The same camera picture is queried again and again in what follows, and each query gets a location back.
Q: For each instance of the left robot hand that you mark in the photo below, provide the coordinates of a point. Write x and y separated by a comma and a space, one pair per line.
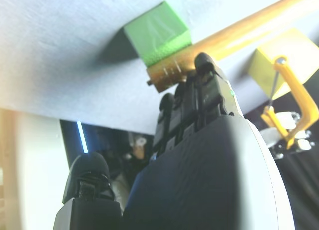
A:
199, 177

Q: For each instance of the round wooden dowel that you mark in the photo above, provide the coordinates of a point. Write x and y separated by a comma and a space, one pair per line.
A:
249, 33

